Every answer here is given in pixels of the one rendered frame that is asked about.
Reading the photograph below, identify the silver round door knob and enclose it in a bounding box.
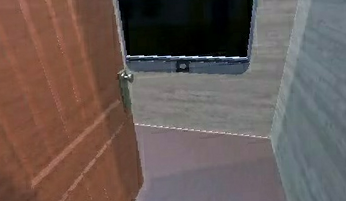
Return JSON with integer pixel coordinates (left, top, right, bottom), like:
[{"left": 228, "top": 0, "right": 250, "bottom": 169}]
[{"left": 117, "top": 69, "right": 137, "bottom": 114}]

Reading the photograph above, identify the brown wooden room door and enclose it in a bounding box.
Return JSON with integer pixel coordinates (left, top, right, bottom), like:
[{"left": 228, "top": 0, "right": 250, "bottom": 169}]
[{"left": 0, "top": 0, "right": 146, "bottom": 201}]

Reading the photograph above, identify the black wall television set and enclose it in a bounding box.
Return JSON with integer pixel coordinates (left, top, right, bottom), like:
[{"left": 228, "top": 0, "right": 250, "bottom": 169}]
[{"left": 114, "top": 0, "right": 266, "bottom": 83}]

